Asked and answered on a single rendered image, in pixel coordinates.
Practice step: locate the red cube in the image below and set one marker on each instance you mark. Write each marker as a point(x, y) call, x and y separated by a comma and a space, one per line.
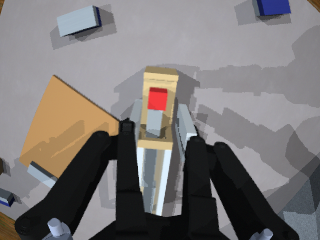
point(157, 98)

